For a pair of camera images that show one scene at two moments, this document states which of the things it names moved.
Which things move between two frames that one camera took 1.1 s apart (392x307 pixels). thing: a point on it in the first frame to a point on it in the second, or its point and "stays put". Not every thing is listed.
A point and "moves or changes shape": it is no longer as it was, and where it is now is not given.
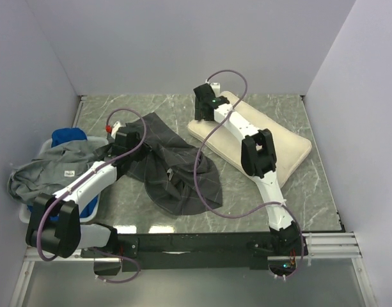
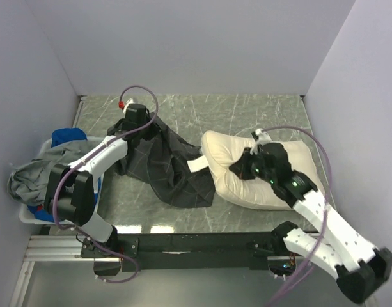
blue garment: [62, 136] stays put
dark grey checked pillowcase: [178, 179] moves or changes shape
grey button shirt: [57, 168] stays put
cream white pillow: [289, 148] to [220, 149]
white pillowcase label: [170, 171] to [198, 164]
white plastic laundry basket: [25, 210] stays put
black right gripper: [198, 116] to [240, 167]
